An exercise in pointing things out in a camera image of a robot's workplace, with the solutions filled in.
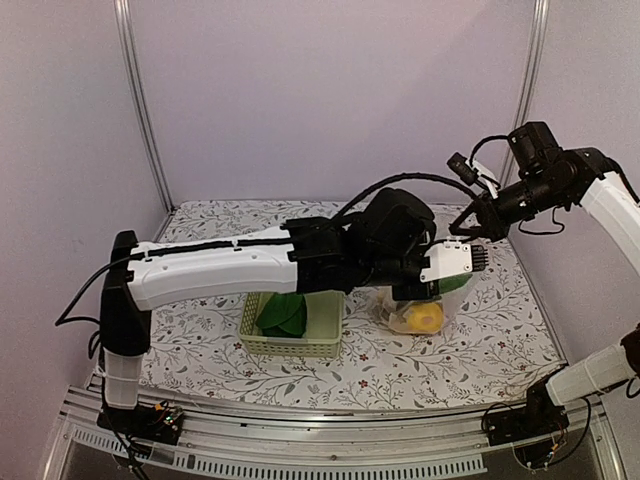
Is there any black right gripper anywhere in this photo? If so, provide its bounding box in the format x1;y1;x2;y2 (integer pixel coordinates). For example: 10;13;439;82
450;170;567;241

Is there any yellow lemon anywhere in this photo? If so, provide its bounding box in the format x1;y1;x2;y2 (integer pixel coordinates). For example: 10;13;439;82
405;302;445;334

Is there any clear zip top bag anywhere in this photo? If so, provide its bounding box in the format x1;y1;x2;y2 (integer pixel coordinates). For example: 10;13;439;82
372;214;489;336

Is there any green white bok choy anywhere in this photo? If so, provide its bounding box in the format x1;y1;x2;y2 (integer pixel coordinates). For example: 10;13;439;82
256;293;307;338

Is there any bright green cucumber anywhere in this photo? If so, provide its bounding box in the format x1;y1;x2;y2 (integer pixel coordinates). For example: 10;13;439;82
437;273;474;296

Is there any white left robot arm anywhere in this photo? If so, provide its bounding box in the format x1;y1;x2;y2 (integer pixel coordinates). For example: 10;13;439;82
99;188;437;434

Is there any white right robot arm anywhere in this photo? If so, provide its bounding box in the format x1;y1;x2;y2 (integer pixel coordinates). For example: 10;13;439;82
449;147;639;436

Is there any pale green perforated basket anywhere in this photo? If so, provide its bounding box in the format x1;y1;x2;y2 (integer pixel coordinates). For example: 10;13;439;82
238;291;345;358

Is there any floral tablecloth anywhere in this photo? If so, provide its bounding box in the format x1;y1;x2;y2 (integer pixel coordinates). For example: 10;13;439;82
138;201;562;410

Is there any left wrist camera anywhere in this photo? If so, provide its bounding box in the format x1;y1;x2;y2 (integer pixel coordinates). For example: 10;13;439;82
419;240;489;283

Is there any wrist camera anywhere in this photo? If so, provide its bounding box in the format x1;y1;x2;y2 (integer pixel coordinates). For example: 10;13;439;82
419;240;489;283
446;152;501;199

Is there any left black looped cable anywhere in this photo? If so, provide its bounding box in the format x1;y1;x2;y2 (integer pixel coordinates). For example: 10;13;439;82
334;170;479;226

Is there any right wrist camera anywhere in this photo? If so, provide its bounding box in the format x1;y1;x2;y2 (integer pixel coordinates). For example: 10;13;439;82
446;152;501;199

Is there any right black camera cable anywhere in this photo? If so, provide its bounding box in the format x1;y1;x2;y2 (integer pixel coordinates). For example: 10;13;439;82
469;133;511;161

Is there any right aluminium corner post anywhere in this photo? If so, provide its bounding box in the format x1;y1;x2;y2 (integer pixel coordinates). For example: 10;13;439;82
502;0;550;186

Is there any aluminium corner post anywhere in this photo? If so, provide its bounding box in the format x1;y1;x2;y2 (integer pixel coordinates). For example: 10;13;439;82
113;0;175;213
502;0;550;186

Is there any aluminium front rail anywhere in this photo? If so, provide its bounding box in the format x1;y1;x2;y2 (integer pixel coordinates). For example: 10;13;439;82
40;379;631;479

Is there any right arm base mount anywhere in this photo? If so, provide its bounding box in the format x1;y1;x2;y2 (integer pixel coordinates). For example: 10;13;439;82
481;383;569;470

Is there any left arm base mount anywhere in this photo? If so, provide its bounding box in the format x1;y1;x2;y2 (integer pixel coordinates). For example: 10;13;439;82
97;401;184;446

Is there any left aluminium corner post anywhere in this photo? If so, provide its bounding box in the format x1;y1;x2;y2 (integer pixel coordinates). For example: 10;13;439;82
113;0;175;213

